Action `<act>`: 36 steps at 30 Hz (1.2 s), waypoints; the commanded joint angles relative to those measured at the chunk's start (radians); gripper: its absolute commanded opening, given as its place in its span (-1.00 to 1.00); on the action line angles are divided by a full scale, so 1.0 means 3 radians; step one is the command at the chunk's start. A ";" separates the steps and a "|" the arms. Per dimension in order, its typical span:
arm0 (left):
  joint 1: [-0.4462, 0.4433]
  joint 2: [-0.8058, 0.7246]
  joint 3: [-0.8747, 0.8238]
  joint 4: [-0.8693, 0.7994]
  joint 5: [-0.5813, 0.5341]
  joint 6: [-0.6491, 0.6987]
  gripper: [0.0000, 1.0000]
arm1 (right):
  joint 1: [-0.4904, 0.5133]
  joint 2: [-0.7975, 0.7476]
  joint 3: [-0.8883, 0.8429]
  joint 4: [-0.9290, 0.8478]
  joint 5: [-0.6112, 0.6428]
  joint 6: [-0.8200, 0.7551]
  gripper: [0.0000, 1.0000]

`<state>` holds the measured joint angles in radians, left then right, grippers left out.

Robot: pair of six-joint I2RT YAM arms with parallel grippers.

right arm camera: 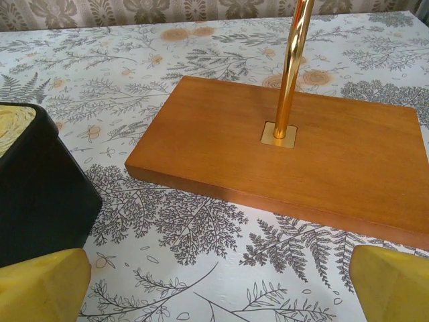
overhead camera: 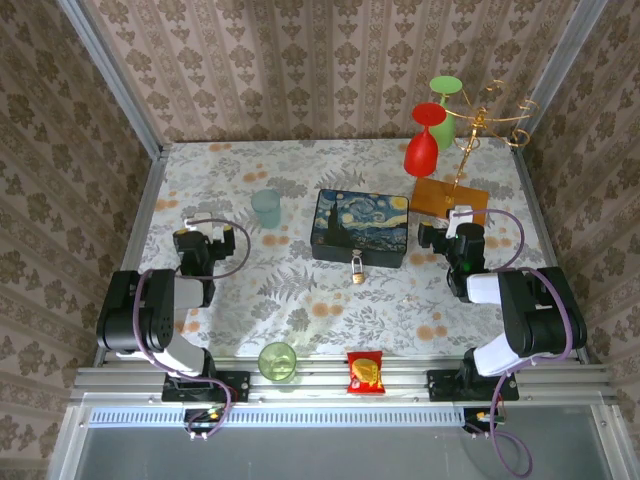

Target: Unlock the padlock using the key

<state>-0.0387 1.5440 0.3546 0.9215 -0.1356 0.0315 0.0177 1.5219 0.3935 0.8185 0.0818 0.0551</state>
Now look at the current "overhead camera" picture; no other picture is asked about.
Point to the small brass padlock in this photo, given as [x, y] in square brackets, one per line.
[356, 272]

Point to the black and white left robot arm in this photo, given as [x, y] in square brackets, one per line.
[125, 310]

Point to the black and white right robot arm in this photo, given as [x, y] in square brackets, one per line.
[530, 310]

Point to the frosted teal plastic cup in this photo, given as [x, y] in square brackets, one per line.
[266, 210]

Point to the starry night painted box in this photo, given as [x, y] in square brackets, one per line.
[360, 220]

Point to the red plastic goblet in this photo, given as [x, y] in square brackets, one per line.
[422, 150]

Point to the floral patterned tablecloth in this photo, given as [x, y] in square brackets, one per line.
[350, 310]

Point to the green plastic goblet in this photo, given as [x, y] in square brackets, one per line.
[445, 130]

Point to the clear green plastic cup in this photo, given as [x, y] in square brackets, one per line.
[276, 362]

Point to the red snack packet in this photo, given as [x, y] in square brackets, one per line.
[366, 372]

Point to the small wiring connector board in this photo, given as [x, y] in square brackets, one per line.
[205, 417]
[482, 419]

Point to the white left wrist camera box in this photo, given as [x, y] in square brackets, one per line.
[204, 220]

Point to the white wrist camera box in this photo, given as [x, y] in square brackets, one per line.
[459, 214]
[204, 220]

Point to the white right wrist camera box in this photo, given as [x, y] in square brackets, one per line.
[459, 214]

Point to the aluminium table side rail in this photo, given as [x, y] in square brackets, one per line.
[545, 215]
[140, 220]

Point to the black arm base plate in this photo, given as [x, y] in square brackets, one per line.
[442, 387]
[235, 387]

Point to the aluminium frame post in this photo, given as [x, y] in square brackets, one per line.
[555, 75]
[115, 80]

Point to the long horizontal aluminium rail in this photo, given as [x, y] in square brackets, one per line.
[325, 387]

